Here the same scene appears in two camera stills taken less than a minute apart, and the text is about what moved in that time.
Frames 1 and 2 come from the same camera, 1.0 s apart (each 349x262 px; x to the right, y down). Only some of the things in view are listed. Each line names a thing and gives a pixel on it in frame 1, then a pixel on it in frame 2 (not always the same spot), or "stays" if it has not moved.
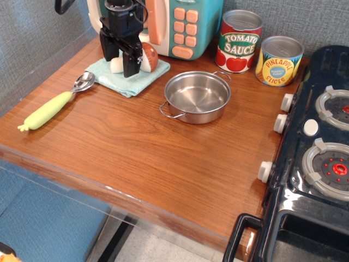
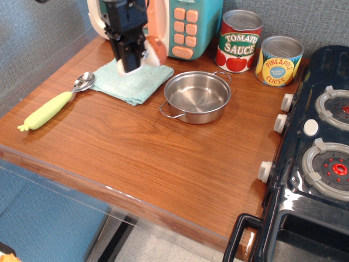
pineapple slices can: x=278 y=60 stays
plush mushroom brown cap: x=151 y=55 → x=159 y=48
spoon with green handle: x=84 y=81 stays
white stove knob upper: x=286 y=102 stays
